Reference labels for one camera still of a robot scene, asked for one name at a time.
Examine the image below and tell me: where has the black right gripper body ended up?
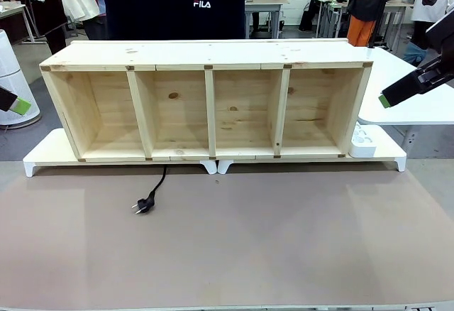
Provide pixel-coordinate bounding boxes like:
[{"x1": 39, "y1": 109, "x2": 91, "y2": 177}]
[{"x1": 424, "y1": 15, "x2": 454, "y2": 65}]

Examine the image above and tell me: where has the figure in orange black jacket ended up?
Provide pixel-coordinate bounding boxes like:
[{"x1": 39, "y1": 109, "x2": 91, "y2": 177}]
[{"x1": 346, "y1": 0, "x2": 406, "y2": 48}]

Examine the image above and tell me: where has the person in navy sweater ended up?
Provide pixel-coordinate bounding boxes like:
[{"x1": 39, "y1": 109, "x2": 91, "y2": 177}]
[{"x1": 103, "y1": 0, "x2": 247, "y2": 41}]

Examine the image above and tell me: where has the light wooden four-compartment shelf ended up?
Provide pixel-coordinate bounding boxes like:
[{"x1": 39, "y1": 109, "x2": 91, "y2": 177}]
[{"x1": 38, "y1": 38, "x2": 374, "y2": 165}]

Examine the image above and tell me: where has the mannequin in black dress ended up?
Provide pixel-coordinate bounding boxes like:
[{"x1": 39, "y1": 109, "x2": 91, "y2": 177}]
[{"x1": 16, "y1": 0, "x2": 69, "y2": 55}]

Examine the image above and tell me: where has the black power cable with plug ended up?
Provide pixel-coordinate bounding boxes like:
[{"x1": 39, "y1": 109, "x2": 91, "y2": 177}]
[{"x1": 131, "y1": 165, "x2": 169, "y2": 217}]

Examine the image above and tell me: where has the white power strip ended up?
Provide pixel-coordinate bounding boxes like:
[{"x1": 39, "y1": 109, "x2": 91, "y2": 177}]
[{"x1": 350, "y1": 122, "x2": 377, "y2": 159}]

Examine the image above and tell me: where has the figure in white lab coat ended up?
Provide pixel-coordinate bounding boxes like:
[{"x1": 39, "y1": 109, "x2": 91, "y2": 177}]
[{"x1": 410, "y1": 0, "x2": 454, "y2": 52}]

